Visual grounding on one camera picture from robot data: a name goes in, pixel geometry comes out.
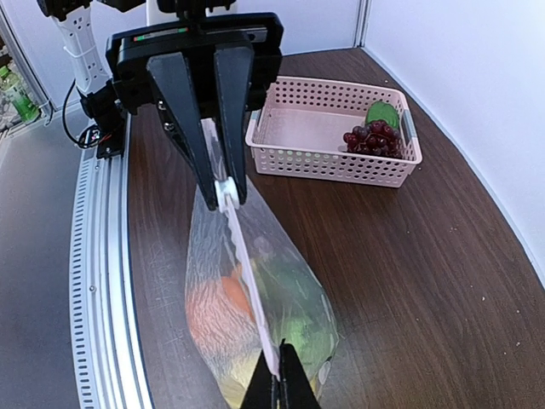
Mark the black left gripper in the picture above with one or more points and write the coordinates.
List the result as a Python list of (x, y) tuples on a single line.
[(159, 52)]

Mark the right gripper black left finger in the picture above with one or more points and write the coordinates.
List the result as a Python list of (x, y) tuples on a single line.
[(262, 392)]

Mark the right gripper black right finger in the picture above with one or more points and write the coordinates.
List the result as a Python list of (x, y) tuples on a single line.
[(295, 391)]

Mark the green toy watermelon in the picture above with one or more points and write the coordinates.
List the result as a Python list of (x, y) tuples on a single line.
[(297, 310)]

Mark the orange toy orange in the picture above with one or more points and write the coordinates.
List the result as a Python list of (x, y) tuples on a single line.
[(219, 315)]

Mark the clear dotted zip top bag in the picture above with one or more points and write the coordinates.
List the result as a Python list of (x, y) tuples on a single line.
[(257, 314)]

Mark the purple toy grapes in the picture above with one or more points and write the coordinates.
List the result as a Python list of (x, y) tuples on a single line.
[(377, 138)]

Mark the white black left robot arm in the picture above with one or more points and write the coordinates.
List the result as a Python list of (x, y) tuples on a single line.
[(93, 77)]

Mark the pink perforated plastic basket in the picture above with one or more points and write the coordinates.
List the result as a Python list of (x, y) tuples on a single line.
[(299, 132)]

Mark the left round circuit board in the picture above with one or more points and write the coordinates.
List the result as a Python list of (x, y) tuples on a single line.
[(91, 137)]

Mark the green toy vegetable back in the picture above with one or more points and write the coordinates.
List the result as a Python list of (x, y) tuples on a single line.
[(381, 110)]

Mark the green drink bottle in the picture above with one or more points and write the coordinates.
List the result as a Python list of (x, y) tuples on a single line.
[(14, 90)]

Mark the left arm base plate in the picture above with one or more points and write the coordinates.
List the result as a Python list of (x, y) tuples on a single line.
[(113, 144)]

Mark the aluminium front rail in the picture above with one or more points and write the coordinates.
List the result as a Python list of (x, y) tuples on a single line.
[(106, 349)]

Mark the aluminium corner post left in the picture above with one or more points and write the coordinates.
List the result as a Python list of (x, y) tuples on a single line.
[(362, 22)]

